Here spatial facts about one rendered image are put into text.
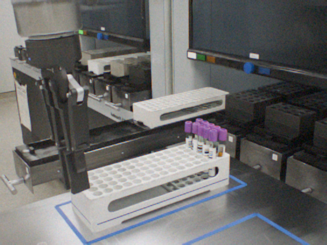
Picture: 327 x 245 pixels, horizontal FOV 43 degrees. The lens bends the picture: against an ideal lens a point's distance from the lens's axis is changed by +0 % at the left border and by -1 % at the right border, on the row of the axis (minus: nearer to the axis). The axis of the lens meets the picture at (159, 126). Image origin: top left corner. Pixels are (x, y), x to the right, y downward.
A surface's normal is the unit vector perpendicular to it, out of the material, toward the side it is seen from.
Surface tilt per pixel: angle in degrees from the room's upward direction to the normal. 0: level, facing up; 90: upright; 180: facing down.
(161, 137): 90
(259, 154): 90
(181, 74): 90
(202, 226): 0
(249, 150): 90
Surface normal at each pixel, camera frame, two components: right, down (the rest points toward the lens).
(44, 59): -0.12, 0.32
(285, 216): -0.03, -0.94
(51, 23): 0.26, 0.28
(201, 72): 0.57, 0.27
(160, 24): -0.82, 0.22
